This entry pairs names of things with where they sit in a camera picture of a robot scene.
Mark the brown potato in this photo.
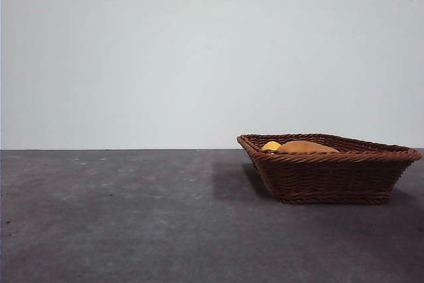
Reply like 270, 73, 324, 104
276, 140, 341, 154

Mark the brown woven wicker basket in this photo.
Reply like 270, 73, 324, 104
236, 133, 423, 205

